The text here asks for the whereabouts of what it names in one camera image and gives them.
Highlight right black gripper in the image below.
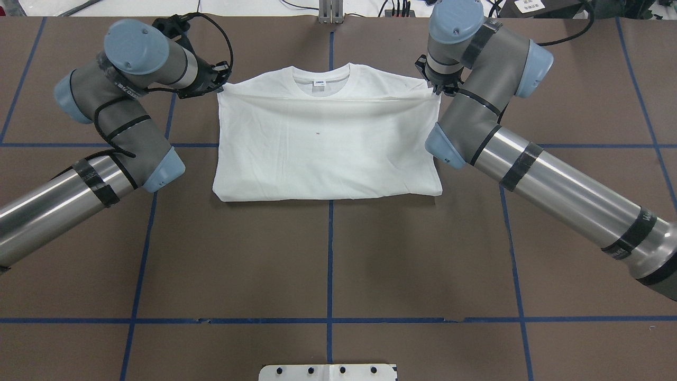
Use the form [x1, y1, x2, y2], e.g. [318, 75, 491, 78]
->
[414, 55, 462, 97]

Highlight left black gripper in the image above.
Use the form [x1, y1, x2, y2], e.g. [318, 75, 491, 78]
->
[180, 60, 232, 99]

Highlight white long-sleeve printed shirt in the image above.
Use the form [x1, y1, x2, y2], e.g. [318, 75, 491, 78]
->
[212, 63, 442, 202]

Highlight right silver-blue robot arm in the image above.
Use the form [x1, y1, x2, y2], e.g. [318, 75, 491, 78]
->
[423, 1, 675, 301]

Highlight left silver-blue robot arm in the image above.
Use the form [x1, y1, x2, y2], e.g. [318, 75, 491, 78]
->
[2, 12, 234, 273]

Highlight black box with label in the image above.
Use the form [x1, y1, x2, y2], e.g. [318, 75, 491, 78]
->
[497, 1, 588, 19]

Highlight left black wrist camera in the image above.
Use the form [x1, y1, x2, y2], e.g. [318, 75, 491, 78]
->
[151, 14, 190, 39]

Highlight aluminium frame post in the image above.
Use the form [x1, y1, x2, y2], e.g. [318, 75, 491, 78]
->
[318, 0, 345, 24]

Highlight white camera pole base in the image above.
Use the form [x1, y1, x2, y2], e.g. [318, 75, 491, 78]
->
[258, 364, 398, 380]

